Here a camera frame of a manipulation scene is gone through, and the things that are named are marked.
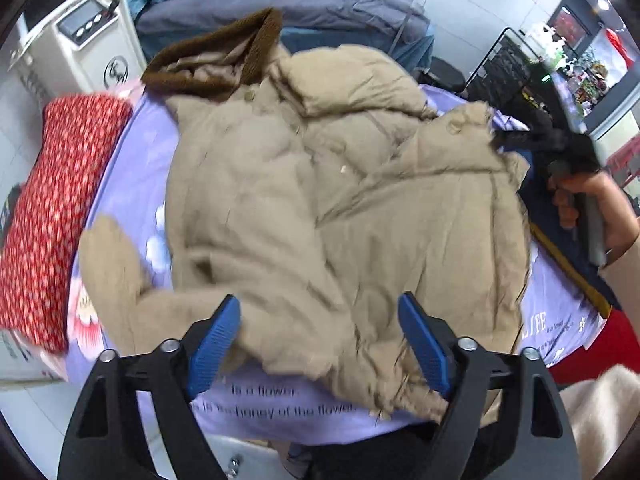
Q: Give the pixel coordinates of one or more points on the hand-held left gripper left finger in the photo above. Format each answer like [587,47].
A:
[215,345]

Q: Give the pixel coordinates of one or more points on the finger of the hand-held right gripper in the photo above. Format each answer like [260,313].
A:
[515,140]

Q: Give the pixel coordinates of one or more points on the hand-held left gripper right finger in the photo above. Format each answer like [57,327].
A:
[422,345]

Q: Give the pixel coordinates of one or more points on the tan hooded padded jacket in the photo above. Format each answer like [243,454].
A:
[300,200]

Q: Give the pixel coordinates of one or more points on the person's right forearm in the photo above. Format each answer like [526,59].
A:
[625,270]

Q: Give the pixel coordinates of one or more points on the black clothes rack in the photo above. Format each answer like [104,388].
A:
[505,60]

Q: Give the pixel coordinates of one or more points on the person's right hand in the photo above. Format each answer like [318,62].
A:
[617,210]

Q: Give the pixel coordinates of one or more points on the navy garment with yellow trim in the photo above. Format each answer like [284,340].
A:
[545,210]

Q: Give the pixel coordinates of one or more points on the purple floral bed sheet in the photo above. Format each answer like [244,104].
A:
[280,410]

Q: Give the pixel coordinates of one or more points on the black round stool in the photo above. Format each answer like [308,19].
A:
[447,74]

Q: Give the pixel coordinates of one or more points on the metal stand pole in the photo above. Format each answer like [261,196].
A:
[407,15]

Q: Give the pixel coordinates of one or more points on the white printed cardboard box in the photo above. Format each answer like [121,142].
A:
[20,360]

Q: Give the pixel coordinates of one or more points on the red patterned pillow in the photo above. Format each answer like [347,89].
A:
[55,185]

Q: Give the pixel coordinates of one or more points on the grey quilt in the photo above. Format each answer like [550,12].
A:
[300,5]

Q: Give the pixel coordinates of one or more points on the white floor-standing machine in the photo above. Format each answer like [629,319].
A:
[95,50]

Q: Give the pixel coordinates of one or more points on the white metal bed frame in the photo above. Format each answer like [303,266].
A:
[240,452]

